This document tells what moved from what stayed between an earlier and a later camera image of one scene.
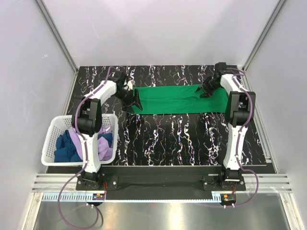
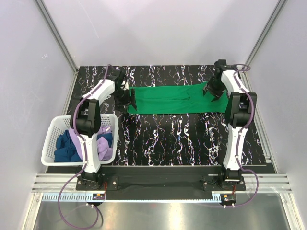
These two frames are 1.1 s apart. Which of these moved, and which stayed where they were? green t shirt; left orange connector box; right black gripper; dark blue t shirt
Moved: right black gripper
Stayed: dark blue t shirt; left orange connector box; green t shirt
